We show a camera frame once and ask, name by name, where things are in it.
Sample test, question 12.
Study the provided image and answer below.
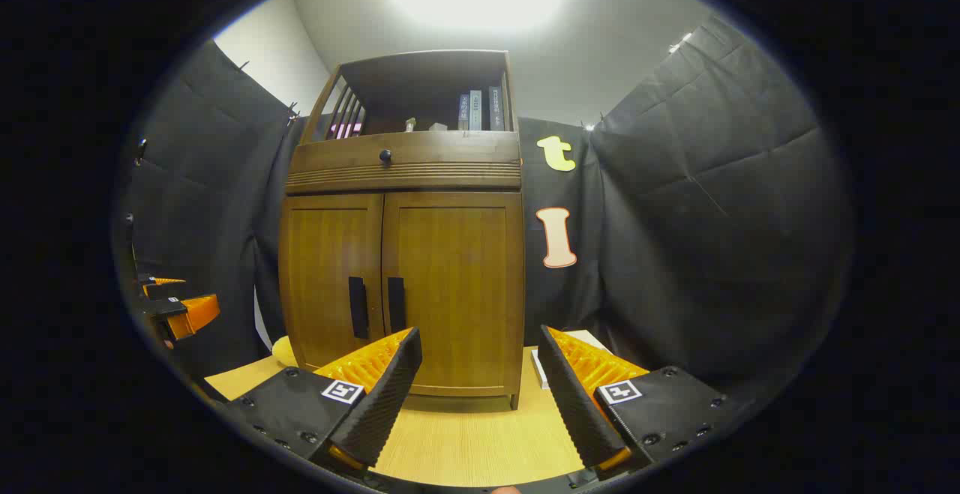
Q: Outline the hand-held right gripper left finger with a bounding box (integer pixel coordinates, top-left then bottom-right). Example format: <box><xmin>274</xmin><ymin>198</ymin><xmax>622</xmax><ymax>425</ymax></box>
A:
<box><xmin>225</xmin><ymin>327</ymin><xmax>423</xmax><ymax>472</ymax></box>

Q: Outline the wooden shoe cabinet door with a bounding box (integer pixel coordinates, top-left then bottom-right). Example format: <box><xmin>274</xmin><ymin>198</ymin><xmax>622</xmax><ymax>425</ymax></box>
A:
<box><xmin>382</xmin><ymin>193</ymin><xmax>524</xmax><ymax>397</ymax></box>
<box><xmin>281</xmin><ymin>194</ymin><xmax>386</xmax><ymax>371</ymax></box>

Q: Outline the wooden double-door shoe cabinet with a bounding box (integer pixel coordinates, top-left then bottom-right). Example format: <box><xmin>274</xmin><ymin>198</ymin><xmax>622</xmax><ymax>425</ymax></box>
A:
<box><xmin>279</xmin><ymin>49</ymin><xmax>526</xmax><ymax>411</ymax></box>

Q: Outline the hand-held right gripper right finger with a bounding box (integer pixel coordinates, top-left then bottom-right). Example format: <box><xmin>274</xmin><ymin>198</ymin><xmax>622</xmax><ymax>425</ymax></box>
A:
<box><xmin>538</xmin><ymin>325</ymin><xmax>740</xmax><ymax>472</ymax></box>

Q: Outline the black door handle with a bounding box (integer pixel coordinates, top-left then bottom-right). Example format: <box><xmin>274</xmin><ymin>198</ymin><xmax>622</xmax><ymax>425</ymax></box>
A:
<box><xmin>349</xmin><ymin>277</ymin><xmax>370</xmax><ymax>340</ymax></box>
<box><xmin>387</xmin><ymin>277</ymin><xmax>407</xmax><ymax>334</ymax></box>

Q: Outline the black backdrop cloth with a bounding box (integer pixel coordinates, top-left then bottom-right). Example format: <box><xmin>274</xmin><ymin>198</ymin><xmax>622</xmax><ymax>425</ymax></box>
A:
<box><xmin>124</xmin><ymin>18</ymin><xmax>856</xmax><ymax>405</ymax></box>

